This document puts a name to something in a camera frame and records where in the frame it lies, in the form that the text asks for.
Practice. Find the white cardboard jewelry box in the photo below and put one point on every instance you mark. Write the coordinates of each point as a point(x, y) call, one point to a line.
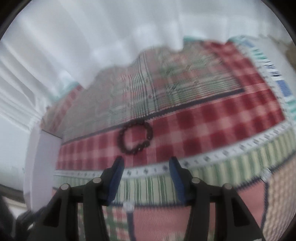
point(40, 164)

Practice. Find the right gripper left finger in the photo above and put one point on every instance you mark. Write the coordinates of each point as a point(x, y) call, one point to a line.
point(59, 219)

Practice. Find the patchwork plaid quilt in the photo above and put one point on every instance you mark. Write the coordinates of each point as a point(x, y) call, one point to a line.
point(226, 111)

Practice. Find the dark window frame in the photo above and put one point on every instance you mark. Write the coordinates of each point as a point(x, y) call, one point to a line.
point(13, 194)

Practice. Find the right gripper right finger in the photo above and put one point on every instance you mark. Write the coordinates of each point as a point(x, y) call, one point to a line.
point(233, 220)

